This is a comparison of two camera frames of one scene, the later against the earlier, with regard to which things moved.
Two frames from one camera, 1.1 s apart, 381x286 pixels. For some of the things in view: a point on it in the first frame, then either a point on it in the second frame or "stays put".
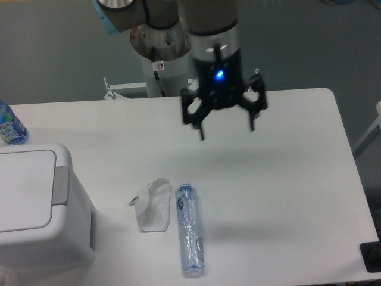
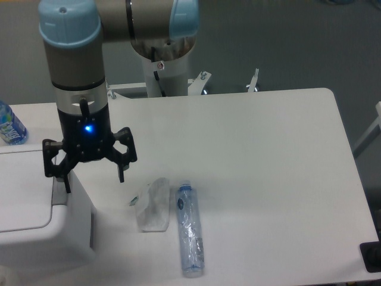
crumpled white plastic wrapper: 152,205 stays put
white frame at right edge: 371,133 stays put
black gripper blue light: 221,83 -> 87,136
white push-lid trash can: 47,218 stays put
